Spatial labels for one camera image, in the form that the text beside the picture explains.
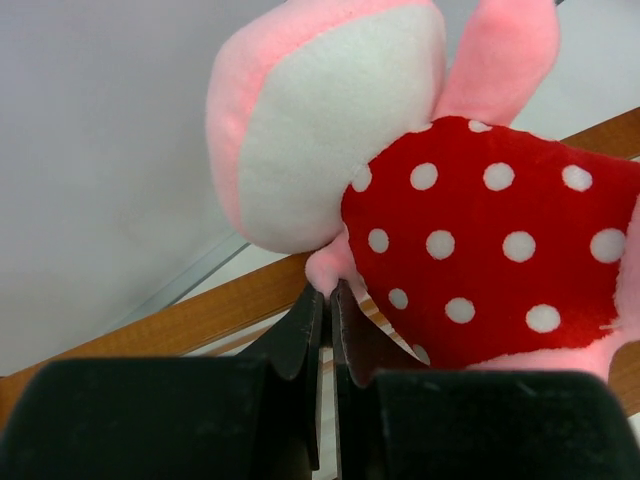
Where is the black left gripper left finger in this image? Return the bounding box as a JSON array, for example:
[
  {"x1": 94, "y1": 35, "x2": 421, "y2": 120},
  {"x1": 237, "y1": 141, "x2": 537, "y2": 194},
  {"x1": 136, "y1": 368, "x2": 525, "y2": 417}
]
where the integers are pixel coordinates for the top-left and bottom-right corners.
[{"x1": 1, "y1": 288, "x2": 324, "y2": 479}]

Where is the brown wooden shelf rack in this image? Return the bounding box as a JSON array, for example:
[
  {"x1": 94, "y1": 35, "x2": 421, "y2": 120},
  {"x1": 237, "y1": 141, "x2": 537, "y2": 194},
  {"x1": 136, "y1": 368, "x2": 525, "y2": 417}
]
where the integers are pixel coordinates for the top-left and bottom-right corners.
[{"x1": 1, "y1": 107, "x2": 639, "y2": 430}]

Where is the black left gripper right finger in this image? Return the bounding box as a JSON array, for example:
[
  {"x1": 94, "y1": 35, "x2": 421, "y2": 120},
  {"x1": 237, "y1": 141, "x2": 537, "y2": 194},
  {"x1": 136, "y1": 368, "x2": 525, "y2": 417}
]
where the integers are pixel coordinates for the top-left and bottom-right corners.
[{"x1": 330, "y1": 283, "x2": 639, "y2": 479}]

